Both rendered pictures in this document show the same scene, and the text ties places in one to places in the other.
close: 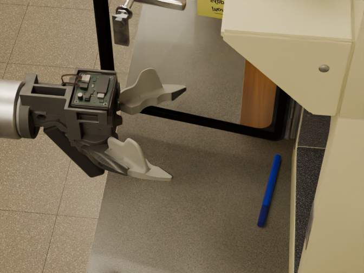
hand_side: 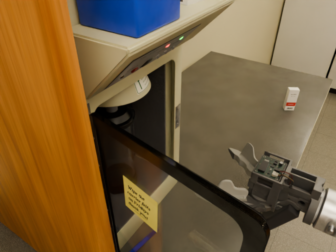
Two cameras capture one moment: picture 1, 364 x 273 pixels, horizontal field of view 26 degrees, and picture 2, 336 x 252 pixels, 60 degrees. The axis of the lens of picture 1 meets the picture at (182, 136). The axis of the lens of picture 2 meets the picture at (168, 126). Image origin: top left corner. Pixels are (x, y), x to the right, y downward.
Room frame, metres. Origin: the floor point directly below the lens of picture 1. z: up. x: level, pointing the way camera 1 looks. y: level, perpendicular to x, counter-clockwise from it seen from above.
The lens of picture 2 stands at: (1.08, 0.12, 1.63)
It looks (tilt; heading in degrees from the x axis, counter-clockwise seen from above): 36 degrees down; 207
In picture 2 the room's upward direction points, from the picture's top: straight up
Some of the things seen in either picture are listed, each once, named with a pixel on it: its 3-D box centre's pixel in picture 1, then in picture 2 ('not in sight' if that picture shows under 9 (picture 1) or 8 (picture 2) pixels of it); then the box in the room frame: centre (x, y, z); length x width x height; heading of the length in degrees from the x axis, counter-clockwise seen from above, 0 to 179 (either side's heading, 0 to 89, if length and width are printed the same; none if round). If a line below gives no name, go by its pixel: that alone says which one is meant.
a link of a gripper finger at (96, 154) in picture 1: (108, 149); not in sight; (0.62, 0.09, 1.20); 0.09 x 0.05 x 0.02; 48
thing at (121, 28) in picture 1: (121, 28); not in sight; (0.86, 0.09, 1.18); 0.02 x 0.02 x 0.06; 74
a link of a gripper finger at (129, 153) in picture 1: (136, 155); (246, 154); (0.59, 0.06, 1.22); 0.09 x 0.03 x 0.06; 48
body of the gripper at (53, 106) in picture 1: (72, 110); (283, 189); (0.66, 0.14, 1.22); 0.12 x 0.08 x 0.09; 84
